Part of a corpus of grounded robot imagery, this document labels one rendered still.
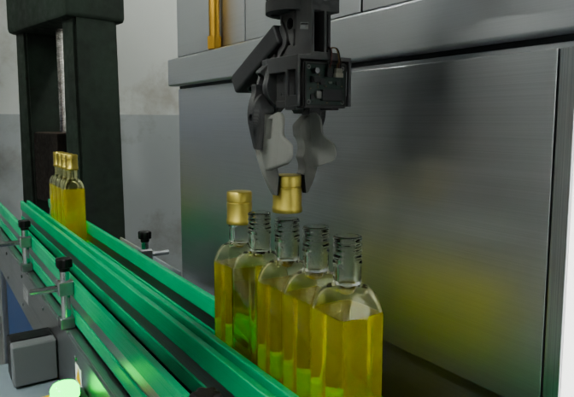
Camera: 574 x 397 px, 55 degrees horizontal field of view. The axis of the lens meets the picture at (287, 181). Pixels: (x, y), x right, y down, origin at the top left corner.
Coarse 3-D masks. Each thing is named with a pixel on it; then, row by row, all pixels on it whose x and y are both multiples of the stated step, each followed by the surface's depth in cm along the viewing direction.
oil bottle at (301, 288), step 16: (304, 272) 60; (320, 272) 60; (288, 288) 61; (304, 288) 59; (320, 288) 58; (288, 304) 61; (304, 304) 58; (288, 320) 61; (304, 320) 59; (288, 336) 61; (304, 336) 59; (288, 352) 62; (304, 352) 59; (288, 368) 62; (304, 368) 59; (288, 384) 62; (304, 384) 59
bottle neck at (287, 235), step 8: (280, 224) 64; (288, 224) 64; (296, 224) 65; (280, 232) 64; (288, 232) 64; (296, 232) 65; (280, 240) 64; (288, 240) 64; (296, 240) 65; (280, 248) 65; (288, 248) 64; (296, 248) 65; (280, 256) 65; (288, 256) 64; (296, 256) 65
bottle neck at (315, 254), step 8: (312, 224) 62; (304, 232) 60; (312, 232) 59; (320, 232) 59; (328, 232) 60; (304, 240) 60; (312, 240) 59; (320, 240) 59; (328, 240) 60; (304, 248) 60; (312, 248) 60; (320, 248) 60; (328, 248) 60; (304, 256) 60; (312, 256) 60; (320, 256) 60; (328, 256) 61; (304, 264) 60; (312, 264) 60; (320, 264) 60; (328, 264) 61
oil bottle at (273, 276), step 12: (276, 264) 65; (288, 264) 64; (300, 264) 65; (264, 276) 65; (276, 276) 63; (288, 276) 63; (264, 288) 65; (276, 288) 63; (264, 300) 65; (276, 300) 63; (264, 312) 66; (276, 312) 63; (264, 324) 66; (276, 324) 64; (264, 336) 66; (276, 336) 64; (264, 348) 66; (276, 348) 64; (264, 360) 66; (276, 360) 64; (276, 372) 64
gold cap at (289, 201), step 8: (280, 176) 63; (288, 176) 63; (296, 176) 64; (280, 184) 63; (288, 184) 63; (296, 184) 64; (280, 192) 64; (288, 192) 63; (296, 192) 64; (272, 200) 65; (280, 200) 64; (288, 200) 63; (296, 200) 64; (272, 208) 65; (280, 208) 64; (288, 208) 64; (296, 208) 64
